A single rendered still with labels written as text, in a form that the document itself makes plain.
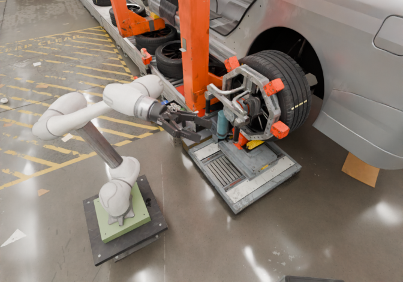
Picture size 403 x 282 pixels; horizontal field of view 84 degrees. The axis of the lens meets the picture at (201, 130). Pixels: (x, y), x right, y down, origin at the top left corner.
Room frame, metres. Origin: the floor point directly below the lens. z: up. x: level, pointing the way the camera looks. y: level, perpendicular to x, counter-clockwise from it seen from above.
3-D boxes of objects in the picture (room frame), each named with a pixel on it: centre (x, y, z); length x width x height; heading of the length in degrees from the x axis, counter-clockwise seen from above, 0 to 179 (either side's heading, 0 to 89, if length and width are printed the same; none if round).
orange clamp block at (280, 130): (1.04, -0.51, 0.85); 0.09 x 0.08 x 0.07; 33
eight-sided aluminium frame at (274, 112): (1.30, -0.34, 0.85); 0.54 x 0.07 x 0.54; 33
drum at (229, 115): (1.26, -0.28, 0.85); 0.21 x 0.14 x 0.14; 123
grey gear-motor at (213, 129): (1.69, -0.29, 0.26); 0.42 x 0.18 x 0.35; 123
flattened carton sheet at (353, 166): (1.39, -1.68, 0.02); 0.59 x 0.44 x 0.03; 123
